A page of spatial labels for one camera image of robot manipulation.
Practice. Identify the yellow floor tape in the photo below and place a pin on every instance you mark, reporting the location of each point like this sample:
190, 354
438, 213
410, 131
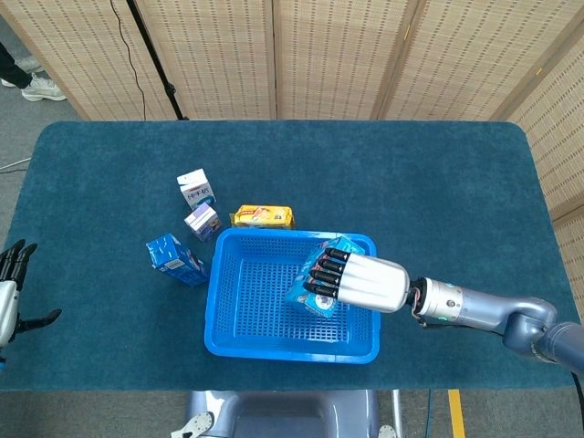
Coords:
456, 415

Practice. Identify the black tripod pole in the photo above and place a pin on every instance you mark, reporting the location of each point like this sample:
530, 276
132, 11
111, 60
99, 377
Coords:
170, 87

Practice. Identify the metal table leg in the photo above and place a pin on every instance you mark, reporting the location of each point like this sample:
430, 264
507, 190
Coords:
398, 410

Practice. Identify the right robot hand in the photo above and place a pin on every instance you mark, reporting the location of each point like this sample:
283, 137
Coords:
374, 283

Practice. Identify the blue snack box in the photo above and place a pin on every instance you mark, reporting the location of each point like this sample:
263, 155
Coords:
319, 305

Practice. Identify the grey blue robot torso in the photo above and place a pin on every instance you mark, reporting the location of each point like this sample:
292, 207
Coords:
283, 415

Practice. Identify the white milk carton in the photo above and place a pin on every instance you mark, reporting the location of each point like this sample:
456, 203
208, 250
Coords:
196, 194

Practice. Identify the blue rectangular carton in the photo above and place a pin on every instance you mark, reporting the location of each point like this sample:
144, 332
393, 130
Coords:
175, 260

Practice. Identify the small purple white carton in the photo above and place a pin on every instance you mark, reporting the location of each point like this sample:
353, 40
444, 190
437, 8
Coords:
203, 223

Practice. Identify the teal table cloth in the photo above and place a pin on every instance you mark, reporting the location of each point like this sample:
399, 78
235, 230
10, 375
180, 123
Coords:
114, 159

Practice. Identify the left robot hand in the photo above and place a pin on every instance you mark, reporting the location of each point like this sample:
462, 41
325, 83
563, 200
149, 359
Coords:
8, 310

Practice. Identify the dark trouser leg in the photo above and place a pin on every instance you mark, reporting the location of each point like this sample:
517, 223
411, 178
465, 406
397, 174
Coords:
11, 68

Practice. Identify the blue plastic basket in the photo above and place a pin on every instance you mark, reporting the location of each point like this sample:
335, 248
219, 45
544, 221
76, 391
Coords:
292, 351

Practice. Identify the yellow cracker packet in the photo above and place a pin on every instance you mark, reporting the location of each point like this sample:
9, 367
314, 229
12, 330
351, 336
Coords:
262, 216

